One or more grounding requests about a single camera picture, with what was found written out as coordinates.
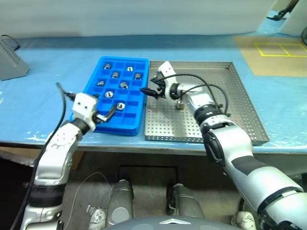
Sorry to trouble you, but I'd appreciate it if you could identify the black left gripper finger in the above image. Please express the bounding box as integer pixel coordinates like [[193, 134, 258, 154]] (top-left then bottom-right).
[[103, 105, 119, 122], [55, 82, 73, 97]]

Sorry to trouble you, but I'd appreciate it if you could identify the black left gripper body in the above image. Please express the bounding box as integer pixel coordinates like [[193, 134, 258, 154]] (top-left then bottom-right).
[[92, 112, 108, 124]]

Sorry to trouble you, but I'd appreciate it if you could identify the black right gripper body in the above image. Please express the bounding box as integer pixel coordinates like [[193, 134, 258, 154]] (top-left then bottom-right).
[[155, 76, 168, 100]]

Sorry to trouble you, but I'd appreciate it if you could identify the blue compartment tray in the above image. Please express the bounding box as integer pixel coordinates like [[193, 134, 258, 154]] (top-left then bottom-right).
[[69, 56, 150, 137]]

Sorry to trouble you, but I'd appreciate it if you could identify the grey perforated metal box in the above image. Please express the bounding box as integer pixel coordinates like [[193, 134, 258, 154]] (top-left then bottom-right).
[[0, 35, 29, 81]]

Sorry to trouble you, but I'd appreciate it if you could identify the perforated metal tray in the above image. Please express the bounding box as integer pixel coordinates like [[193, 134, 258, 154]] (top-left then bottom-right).
[[144, 60, 270, 146]]

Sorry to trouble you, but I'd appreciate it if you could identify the white left robot foot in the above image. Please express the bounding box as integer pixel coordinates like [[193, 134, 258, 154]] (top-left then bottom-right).
[[87, 206, 108, 230]]

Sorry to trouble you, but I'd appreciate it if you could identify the white robot foot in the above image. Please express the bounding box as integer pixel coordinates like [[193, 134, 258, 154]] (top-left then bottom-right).
[[87, 206, 108, 230], [231, 210, 259, 228]]

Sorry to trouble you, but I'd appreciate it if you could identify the grey rounded right leg cover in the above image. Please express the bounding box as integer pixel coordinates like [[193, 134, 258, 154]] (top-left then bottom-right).
[[166, 183, 207, 219]]

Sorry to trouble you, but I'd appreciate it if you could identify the brown table mat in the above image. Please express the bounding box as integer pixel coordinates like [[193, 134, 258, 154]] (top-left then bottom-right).
[[234, 35, 307, 77]]

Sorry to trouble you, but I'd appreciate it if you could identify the grey robot chest cover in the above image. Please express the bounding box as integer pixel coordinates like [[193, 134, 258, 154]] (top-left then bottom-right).
[[103, 215, 238, 230]]

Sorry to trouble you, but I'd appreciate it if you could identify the white right robot foot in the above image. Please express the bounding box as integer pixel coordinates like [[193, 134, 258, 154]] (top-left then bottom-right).
[[231, 210, 259, 228]]

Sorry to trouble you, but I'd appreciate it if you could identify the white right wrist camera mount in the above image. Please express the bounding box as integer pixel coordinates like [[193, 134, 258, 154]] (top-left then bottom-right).
[[157, 61, 180, 99]]

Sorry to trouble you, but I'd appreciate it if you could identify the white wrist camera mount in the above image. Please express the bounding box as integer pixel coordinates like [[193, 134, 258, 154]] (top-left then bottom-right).
[[157, 61, 180, 99], [72, 93, 98, 132]]

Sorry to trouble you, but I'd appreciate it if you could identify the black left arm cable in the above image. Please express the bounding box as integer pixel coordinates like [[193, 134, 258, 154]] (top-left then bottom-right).
[[18, 91, 67, 228]]

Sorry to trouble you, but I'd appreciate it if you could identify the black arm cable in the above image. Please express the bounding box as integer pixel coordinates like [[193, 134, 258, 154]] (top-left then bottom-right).
[[18, 91, 67, 228], [155, 73, 231, 117]]

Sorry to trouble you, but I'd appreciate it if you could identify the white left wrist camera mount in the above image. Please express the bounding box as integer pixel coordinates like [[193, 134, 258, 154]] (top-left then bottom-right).
[[72, 93, 98, 132]]

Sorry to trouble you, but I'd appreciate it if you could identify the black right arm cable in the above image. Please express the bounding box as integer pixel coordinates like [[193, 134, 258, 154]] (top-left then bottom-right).
[[155, 73, 231, 117]]

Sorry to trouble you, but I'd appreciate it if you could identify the thin grey wire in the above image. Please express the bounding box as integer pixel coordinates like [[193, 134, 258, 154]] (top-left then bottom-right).
[[71, 171, 113, 216]]

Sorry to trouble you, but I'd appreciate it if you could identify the black tool with handle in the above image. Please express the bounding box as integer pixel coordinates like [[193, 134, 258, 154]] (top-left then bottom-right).
[[266, 0, 300, 22]]

